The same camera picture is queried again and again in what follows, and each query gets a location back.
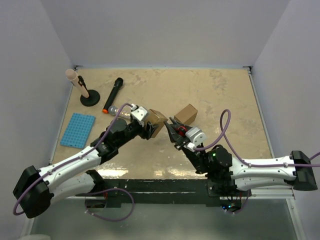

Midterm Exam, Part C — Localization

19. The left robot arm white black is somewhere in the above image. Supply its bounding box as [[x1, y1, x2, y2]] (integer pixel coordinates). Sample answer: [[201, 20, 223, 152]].
[[13, 118, 159, 219]]

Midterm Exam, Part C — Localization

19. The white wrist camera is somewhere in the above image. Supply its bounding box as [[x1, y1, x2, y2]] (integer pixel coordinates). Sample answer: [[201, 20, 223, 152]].
[[130, 103, 149, 127], [185, 127, 207, 152]]

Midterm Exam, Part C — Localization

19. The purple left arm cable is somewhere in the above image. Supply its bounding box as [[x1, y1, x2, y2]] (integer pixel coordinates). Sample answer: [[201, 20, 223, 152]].
[[12, 102, 136, 222]]

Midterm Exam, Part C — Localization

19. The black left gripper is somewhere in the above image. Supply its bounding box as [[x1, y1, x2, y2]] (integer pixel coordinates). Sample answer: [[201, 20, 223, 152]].
[[116, 116, 159, 149]]

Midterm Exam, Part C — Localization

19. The blue studded building plate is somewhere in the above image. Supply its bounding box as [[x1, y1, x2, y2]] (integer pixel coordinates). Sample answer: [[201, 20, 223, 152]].
[[60, 113, 96, 149]]

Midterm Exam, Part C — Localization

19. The black microphone orange end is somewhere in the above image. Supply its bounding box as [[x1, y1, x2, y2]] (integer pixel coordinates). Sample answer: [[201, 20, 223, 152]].
[[102, 77, 124, 114]]

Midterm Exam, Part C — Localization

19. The small cardboard box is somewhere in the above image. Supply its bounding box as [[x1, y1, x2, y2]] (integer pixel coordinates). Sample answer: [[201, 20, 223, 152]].
[[174, 104, 198, 126]]

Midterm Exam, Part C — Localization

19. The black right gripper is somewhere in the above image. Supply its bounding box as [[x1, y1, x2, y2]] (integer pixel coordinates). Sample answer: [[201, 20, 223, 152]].
[[164, 117, 210, 175]]

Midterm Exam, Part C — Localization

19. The red black utility knife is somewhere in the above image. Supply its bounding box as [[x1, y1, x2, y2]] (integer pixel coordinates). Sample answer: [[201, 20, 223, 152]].
[[174, 125, 188, 137]]

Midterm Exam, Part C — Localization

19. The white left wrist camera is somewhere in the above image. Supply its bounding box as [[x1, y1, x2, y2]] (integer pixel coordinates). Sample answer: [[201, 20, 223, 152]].
[[130, 103, 149, 127]]

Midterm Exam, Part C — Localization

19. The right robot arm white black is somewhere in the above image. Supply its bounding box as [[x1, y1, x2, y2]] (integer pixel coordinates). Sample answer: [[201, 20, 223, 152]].
[[165, 119, 318, 197]]

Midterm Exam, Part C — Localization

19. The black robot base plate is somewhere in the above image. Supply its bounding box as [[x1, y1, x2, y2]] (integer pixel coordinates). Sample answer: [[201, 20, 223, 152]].
[[74, 178, 253, 208]]

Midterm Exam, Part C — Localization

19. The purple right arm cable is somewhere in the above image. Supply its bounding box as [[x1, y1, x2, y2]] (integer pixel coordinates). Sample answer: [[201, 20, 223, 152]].
[[193, 109, 320, 216]]

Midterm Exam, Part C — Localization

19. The beige microphone on stand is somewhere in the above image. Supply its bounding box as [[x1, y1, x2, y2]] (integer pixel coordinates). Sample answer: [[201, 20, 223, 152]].
[[65, 69, 90, 99]]

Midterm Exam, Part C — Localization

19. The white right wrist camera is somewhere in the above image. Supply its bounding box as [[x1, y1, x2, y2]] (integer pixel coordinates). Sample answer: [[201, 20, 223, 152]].
[[185, 127, 207, 152]]

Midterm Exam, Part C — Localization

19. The silver glitter microphone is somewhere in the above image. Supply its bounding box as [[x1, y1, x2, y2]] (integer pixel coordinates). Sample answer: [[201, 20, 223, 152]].
[[108, 105, 131, 120]]

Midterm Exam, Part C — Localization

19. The taped cardboard box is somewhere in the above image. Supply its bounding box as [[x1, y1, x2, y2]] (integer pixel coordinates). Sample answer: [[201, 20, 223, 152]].
[[144, 108, 168, 138]]

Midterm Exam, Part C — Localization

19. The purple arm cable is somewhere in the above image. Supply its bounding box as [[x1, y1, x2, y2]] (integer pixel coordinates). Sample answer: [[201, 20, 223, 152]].
[[12, 102, 136, 222], [193, 109, 320, 216]]

